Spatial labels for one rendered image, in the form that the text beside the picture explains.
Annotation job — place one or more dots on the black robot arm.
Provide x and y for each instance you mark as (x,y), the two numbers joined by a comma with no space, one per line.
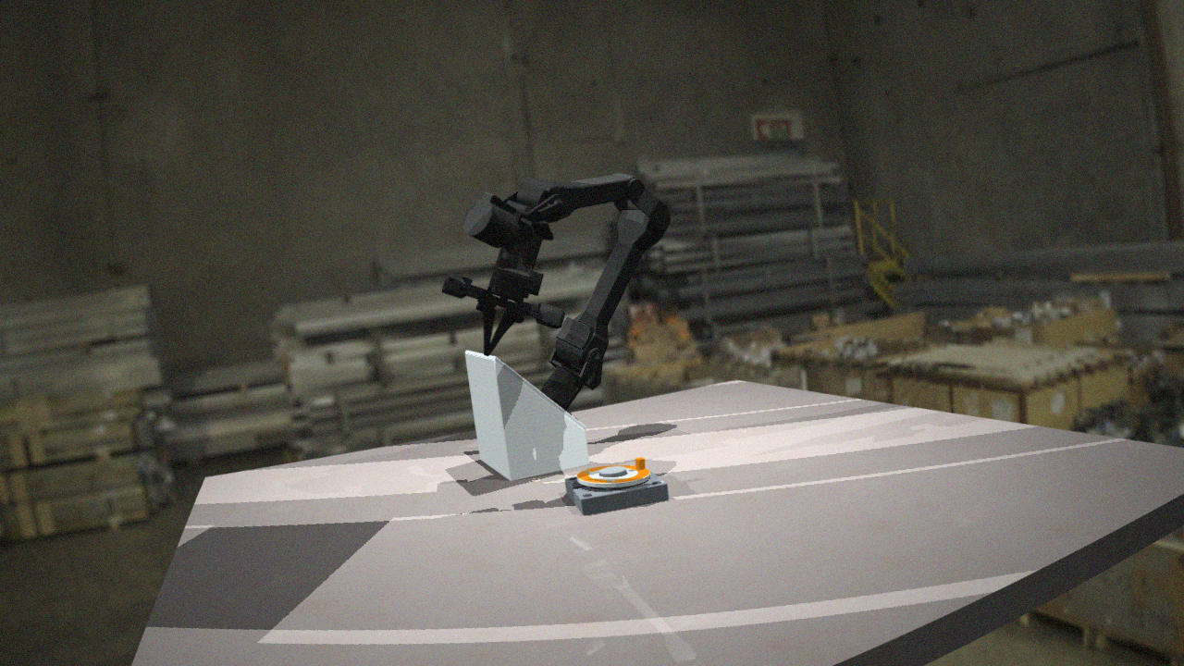
(582,341)

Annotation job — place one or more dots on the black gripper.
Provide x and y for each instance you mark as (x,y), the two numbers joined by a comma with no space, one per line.
(544,314)

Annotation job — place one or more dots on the orange round plate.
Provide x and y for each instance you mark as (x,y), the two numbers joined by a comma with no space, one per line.
(635,475)

